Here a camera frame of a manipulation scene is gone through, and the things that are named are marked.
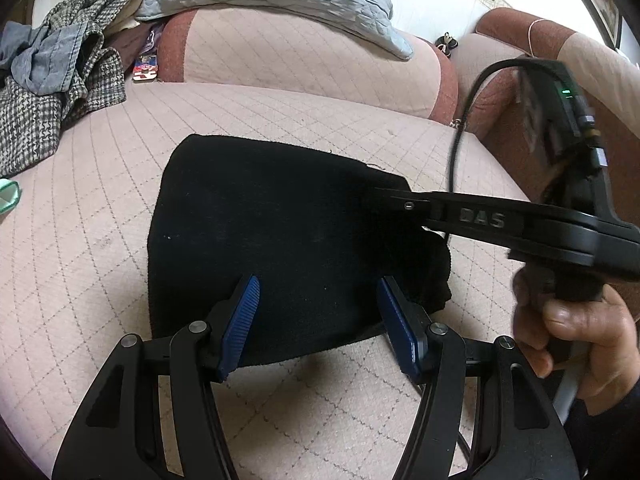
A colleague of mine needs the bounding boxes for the grey-blue denim shirt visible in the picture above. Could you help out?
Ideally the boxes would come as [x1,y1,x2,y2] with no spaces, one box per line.
[0,22,108,96]

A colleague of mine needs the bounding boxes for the black cable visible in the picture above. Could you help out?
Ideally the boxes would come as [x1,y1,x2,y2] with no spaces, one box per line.
[447,58,551,196]

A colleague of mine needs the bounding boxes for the beige string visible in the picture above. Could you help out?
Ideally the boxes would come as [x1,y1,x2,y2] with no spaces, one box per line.
[527,17,548,56]

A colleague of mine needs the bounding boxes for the colourful packet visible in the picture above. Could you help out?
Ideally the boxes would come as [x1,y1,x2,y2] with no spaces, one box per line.
[132,55,160,83]

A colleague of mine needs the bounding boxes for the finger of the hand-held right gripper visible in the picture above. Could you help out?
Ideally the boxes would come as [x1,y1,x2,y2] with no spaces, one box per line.
[371,186,441,228]

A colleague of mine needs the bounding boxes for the person's right hand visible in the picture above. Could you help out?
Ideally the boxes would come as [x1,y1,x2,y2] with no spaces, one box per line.
[512,265,640,416]

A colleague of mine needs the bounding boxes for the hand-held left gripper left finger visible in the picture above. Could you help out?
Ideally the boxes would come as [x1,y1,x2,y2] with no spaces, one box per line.
[52,275,261,480]

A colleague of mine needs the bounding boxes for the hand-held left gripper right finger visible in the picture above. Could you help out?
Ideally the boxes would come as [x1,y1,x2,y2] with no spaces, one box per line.
[376,276,581,480]

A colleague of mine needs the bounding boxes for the person's right forearm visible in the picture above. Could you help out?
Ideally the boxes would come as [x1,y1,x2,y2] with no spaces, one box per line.
[565,377,640,480]

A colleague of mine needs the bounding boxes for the pink quilted sofa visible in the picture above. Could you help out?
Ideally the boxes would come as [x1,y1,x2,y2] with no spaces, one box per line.
[0,5,640,480]

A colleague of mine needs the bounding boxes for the black pants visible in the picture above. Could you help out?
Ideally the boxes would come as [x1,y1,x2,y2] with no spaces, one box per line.
[147,133,453,367]

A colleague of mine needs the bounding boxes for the cream cloth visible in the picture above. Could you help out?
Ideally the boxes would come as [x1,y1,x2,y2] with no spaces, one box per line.
[107,0,146,31]

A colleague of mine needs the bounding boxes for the dark brown garment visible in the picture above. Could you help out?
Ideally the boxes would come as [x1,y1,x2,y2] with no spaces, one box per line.
[107,22,166,68]

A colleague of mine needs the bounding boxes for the houndstooth coat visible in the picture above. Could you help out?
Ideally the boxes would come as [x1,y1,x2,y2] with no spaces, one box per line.
[0,0,156,178]

